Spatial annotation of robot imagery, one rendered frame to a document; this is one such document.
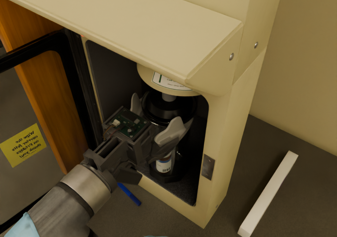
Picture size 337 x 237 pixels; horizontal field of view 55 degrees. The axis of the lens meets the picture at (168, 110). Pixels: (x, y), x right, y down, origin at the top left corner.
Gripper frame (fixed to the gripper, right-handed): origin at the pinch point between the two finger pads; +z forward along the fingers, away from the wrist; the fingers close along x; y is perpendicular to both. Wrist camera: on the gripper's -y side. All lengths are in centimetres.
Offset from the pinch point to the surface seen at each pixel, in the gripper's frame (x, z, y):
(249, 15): -14.1, -3.5, 28.6
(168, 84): -2.2, -2.8, 10.8
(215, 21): -11.5, -6.3, 28.5
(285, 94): -14.0, 37.4, -19.1
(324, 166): -32, 29, -29
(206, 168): -12.4, -5.3, -2.7
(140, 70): 4.4, -2.1, 9.9
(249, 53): -14.1, -0.6, 21.4
